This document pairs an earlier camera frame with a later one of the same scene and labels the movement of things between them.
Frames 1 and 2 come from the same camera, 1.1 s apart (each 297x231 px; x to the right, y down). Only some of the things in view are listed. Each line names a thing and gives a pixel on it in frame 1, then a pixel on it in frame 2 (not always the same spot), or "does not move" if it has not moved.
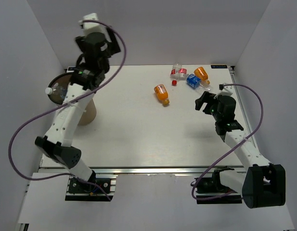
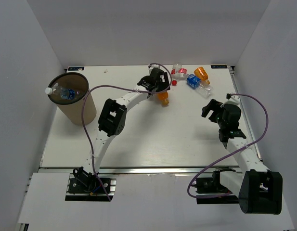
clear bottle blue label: (58, 89) does not move
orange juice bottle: (162, 94) does not move
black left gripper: (112, 47) -> (164, 84)
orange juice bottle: (200, 73) does not move
